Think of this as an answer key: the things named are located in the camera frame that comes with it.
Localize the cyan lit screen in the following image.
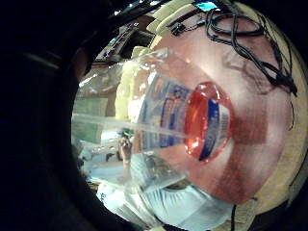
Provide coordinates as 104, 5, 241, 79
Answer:
193, 1, 219, 12

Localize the thin black cable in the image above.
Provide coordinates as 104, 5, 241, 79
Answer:
287, 95, 296, 132

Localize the pink striped table mat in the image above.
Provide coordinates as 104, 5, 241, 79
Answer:
150, 30, 294, 206

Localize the clear plastic bottle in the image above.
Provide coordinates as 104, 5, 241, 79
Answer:
70, 47, 236, 194

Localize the bundle of black cables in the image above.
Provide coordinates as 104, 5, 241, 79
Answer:
204, 5, 298, 97

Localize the small black connector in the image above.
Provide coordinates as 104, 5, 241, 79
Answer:
170, 22, 188, 37

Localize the pale yellow bag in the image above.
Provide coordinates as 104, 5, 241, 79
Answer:
115, 46, 155, 121

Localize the the person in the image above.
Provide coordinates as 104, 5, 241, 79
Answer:
95, 177, 237, 231

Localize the green box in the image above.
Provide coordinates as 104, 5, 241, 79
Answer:
72, 96, 110, 144

